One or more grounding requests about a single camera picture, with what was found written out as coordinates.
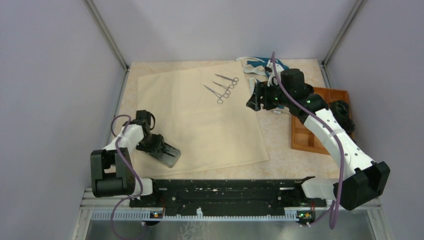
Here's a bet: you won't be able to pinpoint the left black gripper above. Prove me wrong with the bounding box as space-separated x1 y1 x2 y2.
135 133 165 155

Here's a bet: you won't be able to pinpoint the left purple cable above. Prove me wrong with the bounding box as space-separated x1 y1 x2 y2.
109 114 148 240

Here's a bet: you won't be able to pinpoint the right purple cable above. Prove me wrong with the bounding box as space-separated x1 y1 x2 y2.
270 51 346 230

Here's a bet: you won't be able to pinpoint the orange compartment tray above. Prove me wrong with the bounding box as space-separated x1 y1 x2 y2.
290 87 350 155

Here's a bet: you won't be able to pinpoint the aluminium frame rail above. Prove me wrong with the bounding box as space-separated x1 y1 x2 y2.
79 187 382 222

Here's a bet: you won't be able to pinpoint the steel surgical forceps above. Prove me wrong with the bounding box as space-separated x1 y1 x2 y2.
213 81 235 90

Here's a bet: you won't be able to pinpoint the black green rolled item upper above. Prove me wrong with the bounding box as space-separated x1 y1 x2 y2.
329 100 350 117

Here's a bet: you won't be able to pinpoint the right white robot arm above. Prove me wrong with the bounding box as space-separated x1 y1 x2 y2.
246 68 391 210

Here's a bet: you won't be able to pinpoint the steel probe on drape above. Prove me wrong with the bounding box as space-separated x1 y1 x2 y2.
215 74 239 86

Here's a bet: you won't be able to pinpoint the purple cable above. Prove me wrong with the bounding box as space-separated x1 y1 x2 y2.
270 51 346 230
109 114 148 240

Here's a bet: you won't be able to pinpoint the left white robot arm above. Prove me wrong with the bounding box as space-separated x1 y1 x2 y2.
90 110 165 207

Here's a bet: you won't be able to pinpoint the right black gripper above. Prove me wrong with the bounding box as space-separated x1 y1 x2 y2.
246 79 292 112

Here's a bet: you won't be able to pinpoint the metal instrument tray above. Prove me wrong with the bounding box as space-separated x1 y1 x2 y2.
136 142 181 168

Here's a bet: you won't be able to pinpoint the black rolled item middle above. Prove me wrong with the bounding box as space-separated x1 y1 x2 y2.
335 115 355 135

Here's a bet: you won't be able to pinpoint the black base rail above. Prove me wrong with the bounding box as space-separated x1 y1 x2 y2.
137 179 326 207

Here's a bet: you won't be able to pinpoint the blue and beige cloth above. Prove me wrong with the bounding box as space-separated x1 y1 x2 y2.
235 57 289 87

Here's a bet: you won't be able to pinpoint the beige cloth drape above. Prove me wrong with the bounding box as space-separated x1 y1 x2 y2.
131 61 270 178

